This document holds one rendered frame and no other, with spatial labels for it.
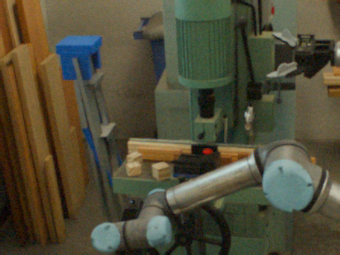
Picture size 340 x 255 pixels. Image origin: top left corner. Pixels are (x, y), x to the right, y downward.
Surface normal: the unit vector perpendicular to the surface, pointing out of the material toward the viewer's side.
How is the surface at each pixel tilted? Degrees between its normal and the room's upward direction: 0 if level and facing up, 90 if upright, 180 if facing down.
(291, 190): 86
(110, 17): 90
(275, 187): 87
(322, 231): 0
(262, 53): 90
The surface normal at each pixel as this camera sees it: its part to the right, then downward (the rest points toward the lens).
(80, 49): -0.12, 0.43
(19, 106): 0.99, -0.03
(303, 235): -0.03, -0.90
